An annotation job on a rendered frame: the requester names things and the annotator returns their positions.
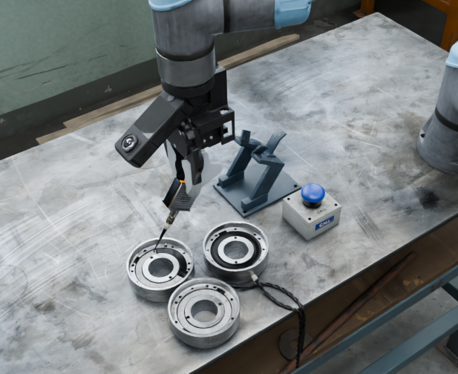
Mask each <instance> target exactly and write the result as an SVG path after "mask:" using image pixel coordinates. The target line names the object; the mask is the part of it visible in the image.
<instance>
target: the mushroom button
mask: <svg viewBox="0 0 458 374"><path fill-rule="evenodd" d="M301 196H302V198H303V199H304V200H306V201H307V202H310V203H317V202H320V201H322V200H323V199H324V197H325V190H324V188H323V187H322V186H320V185H319V184H317V183H308V184H306V185H305V186H304V187H303V188H302V189H301Z"/></svg>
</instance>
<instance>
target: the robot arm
mask: <svg viewBox="0 0 458 374"><path fill-rule="evenodd" d="M148 3H149V6H150V8H151V17H152V23H153V28H154V40H155V45H156V53H157V65H158V71H159V75H160V78H161V85H162V88H163V91H162V92H161V94H160V95H159V96H158V97H157V98H156V99H155V100H154V101H153V102H152V103H151V104H150V105H149V106H148V107H147V108H146V110H145V111H144V112H143V113H142V114H141V115H140V116H139V117H138V119H137V120H136V121H135V122H134V123H133V124H132V125H131V127H130V128H129V129H128V130H127V131H126V132H125V133H124V134H123V135H122V136H121V137H120V138H119V139H118V140H117V141H116V143H115V144H114V147H115V149H116V151H117V152H118V153H119V154H120V155H121V157H122V158H123V159H124V160H125V161H126V162H127V163H129V164H130V165H132V166H133V167H135V168H141V167H142V166H143V165H144V164H145V162H146V161H147V160H148V159H149V158H150V157H151V156H152V154H153V153H154V152H155V151H156V150H157V149H158V148H159V147H160V146H161V145H162V144H164V148H165V150H166V156H167V157H168V159H169V164H170V166H171V169H172V172H173V174H174V177H181V178H185V180H184V181H185V184H186V193H187V195H189V196H190V197H191V198H192V199H195V198H197V197H198V196H199V194H200V190H201V188H202V187H203V186H204V185H205V184H207V183H208V182H209V181H210V180H212V179H213V178H214V177H216V176H217V175H219V173H221V171H222V169H223V165H222V163H221V162H210V161H209V155H208V153H207V152H206V151H205V148H207V147H209V148H210V147H212V146H213V145H217V144H218V143H220V142H221V145H225V144H227V143H228V142H231V141H233V140H235V111H234V110H233V109H231V108H230V107H229V106H228V100H227V77H226V69H225V68H224V67H222V66H220V65H219V64H218V63H217V62H216V61H215V40H214V34H222V33H237V32H244V31H251V30H263V29H270V28H275V29H280V28H281V27H286V26H291V25H296V24H302V23H304V22H305V21H306V20H307V18H308V16H309V14H310V8H311V0H148ZM445 64H446V66H445V71H444V74H443V78H442V83H441V86H440V89H439V95H438V98H437V101H436V107H435V110H434V112H433V113H432V114H431V116H430V117H429V119H428V120H427V122H426V123H425V124H424V125H423V127H422V128H421V130H420V132H419V136H418V140H417V143H416V147H417V151H418V152H419V155H420V157H421V158H422V159H423V160H424V161H425V162H426V163H427V164H428V165H430V166H432V167H433V168H435V169H437V170H439V171H442V172H444V173H446V174H452V175H456V176H458V42H456V43H455V44H454V45H453V46H452V48H451V50H450V53H449V55H448V58H447V59H446V61H445ZM222 110H224V111H228V112H226V113H224V114H222V113H221V111H222ZM229 121H232V133H231V134H230V135H227V136H225V137H223V135H224V134H226V133H228V127H226V126H225V125H224V123H227V122H229Z"/></svg>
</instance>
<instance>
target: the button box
mask: <svg viewBox="0 0 458 374"><path fill-rule="evenodd" d="M340 215H341V205H340V204H339V203H338V202H337V201H335V200H334V199H333V198H332V197H331V196H330V195H329V194H328V193H327V192H325V197H324V199H323V200H322V201H320V202H317V203H310V202H307V201H306V200H304V199H303V198H302V196H301V190H299V191H297V192H295V193H293V194H291V195H289V196H288V197H285V198H284V199H283V210H282V217H283V218H284V219H285V220H286V221H287V222H288V223H289V224H290V225H291V226H292V227H293V228H294V229H295V230H296V231H297V232H298V233H299V234H300V235H301V236H302V237H303V238H304V239H305V240H306V241H309V240H311V239H313V238H314V237H316V236H318V235H320V234H322V233H324V232H325V231H327V230H329V229H331V228H332V227H334V226H337V225H338V224H339V220H340Z"/></svg>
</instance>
